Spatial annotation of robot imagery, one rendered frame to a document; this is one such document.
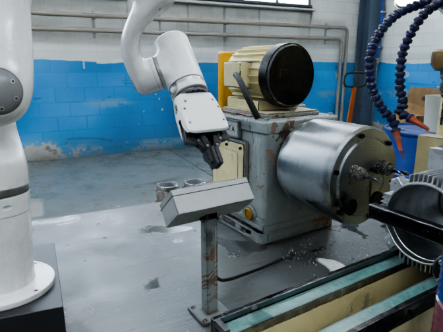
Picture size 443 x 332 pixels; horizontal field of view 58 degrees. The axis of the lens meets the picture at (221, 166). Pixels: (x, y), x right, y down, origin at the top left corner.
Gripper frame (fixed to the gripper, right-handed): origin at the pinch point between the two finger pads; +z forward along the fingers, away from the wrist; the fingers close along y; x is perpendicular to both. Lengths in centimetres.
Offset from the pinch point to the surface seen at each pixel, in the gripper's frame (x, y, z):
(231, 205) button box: -2.7, -1.8, 11.6
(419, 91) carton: 255, 573, -178
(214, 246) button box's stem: 4.4, -4.6, 17.1
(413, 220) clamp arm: -18.0, 24.5, 26.2
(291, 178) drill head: 7.9, 24.6, 5.0
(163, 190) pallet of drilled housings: 214, 80, -74
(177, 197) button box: -3.5, -12.7, 8.3
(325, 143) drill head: -4.2, 28.0, 2.2
